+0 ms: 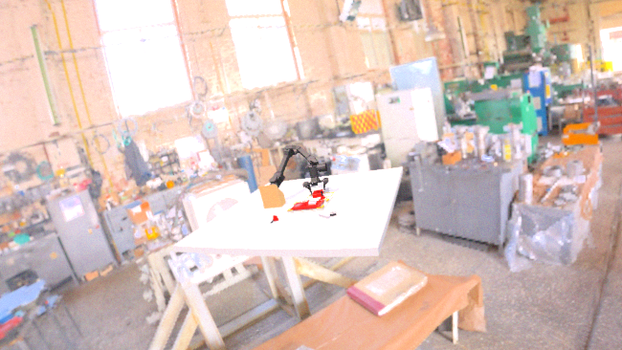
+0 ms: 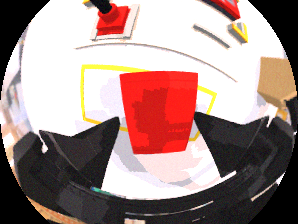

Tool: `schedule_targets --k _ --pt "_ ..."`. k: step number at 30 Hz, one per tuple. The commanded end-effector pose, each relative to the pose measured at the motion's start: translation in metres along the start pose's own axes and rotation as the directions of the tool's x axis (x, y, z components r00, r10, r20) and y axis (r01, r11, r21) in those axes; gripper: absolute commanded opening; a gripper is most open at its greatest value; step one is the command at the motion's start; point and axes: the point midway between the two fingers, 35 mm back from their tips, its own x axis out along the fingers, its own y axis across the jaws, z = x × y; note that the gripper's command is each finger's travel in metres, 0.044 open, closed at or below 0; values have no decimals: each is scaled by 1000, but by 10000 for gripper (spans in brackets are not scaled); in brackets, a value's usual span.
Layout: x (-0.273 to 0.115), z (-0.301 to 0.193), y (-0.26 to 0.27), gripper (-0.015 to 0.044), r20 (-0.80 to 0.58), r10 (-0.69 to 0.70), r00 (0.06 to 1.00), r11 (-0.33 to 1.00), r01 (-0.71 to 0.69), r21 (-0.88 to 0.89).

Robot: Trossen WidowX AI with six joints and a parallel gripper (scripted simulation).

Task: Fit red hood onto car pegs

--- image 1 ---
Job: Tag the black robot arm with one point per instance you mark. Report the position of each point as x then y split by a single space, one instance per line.
288 152

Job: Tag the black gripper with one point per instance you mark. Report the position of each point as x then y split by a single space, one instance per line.
307 184

